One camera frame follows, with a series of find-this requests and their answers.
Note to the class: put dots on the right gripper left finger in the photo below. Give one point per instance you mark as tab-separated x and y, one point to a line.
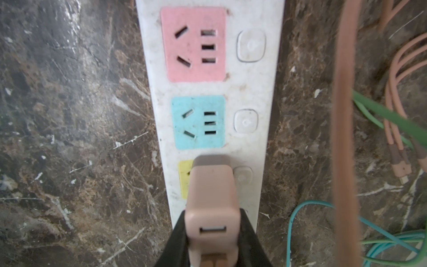
175	253

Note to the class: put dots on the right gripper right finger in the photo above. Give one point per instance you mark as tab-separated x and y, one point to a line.
251	253

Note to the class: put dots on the pink charger plug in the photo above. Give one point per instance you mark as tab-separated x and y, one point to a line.
212	213

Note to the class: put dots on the white multicolour power strip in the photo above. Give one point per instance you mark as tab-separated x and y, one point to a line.
211	67

